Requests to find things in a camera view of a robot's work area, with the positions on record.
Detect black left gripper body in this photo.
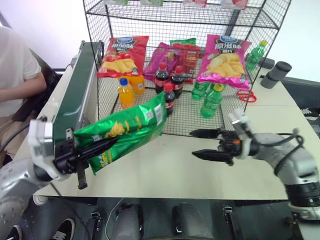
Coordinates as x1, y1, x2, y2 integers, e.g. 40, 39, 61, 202
52, 128, 89, 190

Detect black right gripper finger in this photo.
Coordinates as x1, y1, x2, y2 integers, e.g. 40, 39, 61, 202
191, 148, 227, 162
188, 127, 223, 139

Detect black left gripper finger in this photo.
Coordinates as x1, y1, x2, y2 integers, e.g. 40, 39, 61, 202
74, 137, 119, 161

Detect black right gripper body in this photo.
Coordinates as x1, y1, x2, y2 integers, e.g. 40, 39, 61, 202
216, 128, 243, 166

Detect green potato chip bag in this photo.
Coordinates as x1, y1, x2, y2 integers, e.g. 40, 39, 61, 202
72, 90, 169, 176

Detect dark green conveyor belt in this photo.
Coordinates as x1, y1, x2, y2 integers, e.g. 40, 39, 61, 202
50, 40, 105, 144

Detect green soda bottle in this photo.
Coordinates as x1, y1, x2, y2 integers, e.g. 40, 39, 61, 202
200, 83, 224, 119
191, 80, 211, 101
244, 40, 269, 74

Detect cola bottle red cap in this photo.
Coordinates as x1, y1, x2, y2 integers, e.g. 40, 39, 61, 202
154, 62, 169, 95
170, 65, 185, 99
163, 82, 177, 117

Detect red scissors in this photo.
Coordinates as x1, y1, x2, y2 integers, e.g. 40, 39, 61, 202
235, 89, 258, 103

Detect orange soda bottle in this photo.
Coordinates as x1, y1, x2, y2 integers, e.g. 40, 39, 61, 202
117, 77, 136, 110
129, 74, 146, 95

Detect pink potato chip bag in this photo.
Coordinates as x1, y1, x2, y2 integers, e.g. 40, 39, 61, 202
195, 33, 252, 91

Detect black and white shoe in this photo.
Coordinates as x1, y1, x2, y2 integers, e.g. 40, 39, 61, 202
5, 224, 23, 240
50, 217, 76, 240

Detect red and green snack bag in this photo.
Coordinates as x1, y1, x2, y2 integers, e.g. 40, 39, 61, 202
169, 37, 201, 85

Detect grey cylindrical device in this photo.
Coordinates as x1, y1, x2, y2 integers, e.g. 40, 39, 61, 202
260, 60, 293, 89

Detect purple snack bag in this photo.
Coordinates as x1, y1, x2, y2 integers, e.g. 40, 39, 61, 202
143, 41, 186, 82

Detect red potato chip bag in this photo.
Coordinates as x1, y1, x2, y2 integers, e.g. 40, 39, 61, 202
96, 35, 150, 79

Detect person in white shirt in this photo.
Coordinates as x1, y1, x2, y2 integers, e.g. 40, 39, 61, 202
0, 25, 48, 166

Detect pink snack pack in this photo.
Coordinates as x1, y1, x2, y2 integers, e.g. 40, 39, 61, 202
182, 0, 209, 8

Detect red snack pack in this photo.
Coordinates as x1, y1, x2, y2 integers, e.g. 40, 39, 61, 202
220, 0, 250, 10

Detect green snack pack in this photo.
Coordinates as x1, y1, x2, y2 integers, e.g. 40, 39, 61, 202
103, 0, 130, 6
139, 0, 165, 7

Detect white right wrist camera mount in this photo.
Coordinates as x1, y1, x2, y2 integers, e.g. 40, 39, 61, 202
227, 108, 254, 161

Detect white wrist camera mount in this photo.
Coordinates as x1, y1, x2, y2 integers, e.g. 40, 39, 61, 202
227, 108, 254, 161
27, 119, 66, 181

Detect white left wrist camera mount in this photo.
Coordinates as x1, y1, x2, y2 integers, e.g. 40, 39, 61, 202
27, 119, 66, 181

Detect black wire mesh rack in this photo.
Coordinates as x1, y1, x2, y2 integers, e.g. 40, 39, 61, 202
83, 0, 292, 137

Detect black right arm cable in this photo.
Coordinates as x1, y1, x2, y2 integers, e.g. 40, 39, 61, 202
251, 128, 305, 176

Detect black equipment with cables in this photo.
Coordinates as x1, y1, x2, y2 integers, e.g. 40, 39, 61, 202
281, 76, 320, 139

